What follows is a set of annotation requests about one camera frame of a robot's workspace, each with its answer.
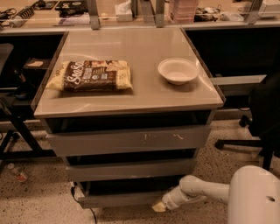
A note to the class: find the black coiled spring tool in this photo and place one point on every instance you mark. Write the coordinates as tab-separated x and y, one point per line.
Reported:
21	17

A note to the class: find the grey top drawer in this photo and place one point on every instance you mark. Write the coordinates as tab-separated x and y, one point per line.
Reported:
128	140

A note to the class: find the plastic bottle on floor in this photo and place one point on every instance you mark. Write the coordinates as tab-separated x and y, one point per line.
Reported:
17	172

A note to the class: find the grey drawer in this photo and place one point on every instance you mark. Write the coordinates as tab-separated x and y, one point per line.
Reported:
128	140
131	170
125	192

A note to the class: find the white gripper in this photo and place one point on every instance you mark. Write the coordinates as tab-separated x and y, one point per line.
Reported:
170	199

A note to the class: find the black office chair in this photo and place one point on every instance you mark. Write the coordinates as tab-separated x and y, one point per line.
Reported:
264	103

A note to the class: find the white paper bowl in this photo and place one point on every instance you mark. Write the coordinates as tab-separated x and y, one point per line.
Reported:
178	71

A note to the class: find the pink plastic basket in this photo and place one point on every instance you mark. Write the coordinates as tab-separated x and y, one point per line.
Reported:
182	11

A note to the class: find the grey drawer cabinet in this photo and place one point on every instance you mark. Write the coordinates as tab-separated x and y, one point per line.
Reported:
151	103

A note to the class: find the black desk frame left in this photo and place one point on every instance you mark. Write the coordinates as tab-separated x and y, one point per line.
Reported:
20	130

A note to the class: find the grey middle drawer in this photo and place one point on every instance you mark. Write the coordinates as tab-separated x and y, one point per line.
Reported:
131	170

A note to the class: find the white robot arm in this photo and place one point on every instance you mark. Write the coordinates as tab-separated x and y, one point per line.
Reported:
252	196

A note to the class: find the white tissue box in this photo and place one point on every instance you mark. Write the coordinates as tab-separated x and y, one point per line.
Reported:
123	12

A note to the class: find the brown yellow snack bag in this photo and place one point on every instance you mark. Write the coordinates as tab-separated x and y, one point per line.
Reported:
91	75

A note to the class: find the grey bottom drawer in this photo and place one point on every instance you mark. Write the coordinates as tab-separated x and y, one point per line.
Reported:
125	192

